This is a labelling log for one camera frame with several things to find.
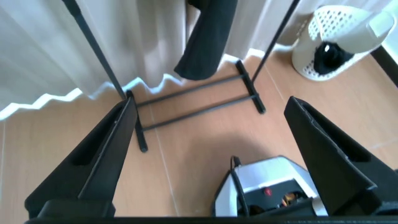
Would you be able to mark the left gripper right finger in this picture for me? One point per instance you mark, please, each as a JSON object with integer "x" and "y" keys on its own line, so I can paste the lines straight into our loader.
{"x": 339, "y": 174}

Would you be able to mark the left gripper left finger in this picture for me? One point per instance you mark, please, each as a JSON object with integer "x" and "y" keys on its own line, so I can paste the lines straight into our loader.
{"x": 102, "y": 168}

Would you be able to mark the black garment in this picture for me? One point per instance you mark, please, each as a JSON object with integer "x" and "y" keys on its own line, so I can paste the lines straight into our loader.
{"x": 329, "y": 59}

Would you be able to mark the black shorts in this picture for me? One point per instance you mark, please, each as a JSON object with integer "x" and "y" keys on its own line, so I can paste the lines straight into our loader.
{"x": 205, "y": 46}

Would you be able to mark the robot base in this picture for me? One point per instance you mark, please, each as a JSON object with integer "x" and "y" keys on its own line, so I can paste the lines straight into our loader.
{"x": 267, "y": 174}

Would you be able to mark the black clothes rack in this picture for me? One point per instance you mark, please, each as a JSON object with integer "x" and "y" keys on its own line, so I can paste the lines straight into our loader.
{"x": 248, "y": 84}

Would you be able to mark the white laundry basket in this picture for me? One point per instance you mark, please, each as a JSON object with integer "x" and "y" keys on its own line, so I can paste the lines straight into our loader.
{"x": 348, "y": 31}

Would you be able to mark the beige curtain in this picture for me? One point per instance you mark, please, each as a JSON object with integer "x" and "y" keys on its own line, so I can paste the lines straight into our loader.
{"x": 140, "y": 37}

